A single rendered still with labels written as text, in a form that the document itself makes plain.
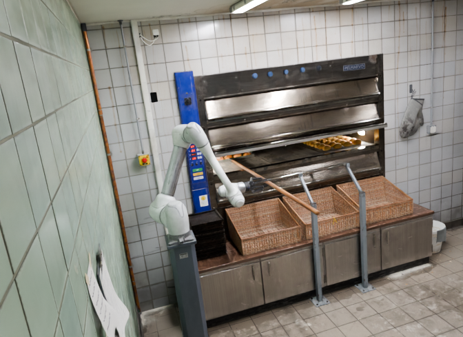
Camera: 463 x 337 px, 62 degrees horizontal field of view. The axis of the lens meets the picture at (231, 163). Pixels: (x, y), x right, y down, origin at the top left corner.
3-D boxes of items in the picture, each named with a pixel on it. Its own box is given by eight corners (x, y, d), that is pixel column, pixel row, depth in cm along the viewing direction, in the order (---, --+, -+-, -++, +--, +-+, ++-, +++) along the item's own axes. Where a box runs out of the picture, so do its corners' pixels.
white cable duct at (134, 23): (172, 275, 368) (129, 20, 312) (178, 273, 370) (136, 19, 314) (172, 276, 367) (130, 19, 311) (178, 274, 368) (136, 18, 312)
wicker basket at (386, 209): (335, 209, 406) (334, 184, 399) (382, 199, 419) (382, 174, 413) (363, 226, 360) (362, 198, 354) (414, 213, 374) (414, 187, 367)
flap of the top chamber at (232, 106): (207, 121, 347) (202, 99, 349) (377, 94, 393) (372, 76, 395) (208, 119, 343) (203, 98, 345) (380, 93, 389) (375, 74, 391)
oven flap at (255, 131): (211, 149, 354) (206, 127, 355) (378, 120, 400) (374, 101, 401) (212, 148, 350) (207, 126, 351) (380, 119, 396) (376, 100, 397)
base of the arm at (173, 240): (169, 248, 265) (168, 240, 263) (166, 236, 286) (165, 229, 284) (195, 242, 269) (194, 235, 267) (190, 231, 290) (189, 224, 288)
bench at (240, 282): (187, 300, 378) (178, 245, 364) (395, 243, 440) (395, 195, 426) (199, 335, 326) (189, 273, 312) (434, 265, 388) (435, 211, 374)
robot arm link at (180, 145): (156, 225, 277) (142, 218, 293) (175, 227, 288) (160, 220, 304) (184, 121, 283) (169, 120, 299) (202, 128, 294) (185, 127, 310)
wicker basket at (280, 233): (227, 235, 375) (223, 208, 368) (280, 222, 389) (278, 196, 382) (242, 256, 329) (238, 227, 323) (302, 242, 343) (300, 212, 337)
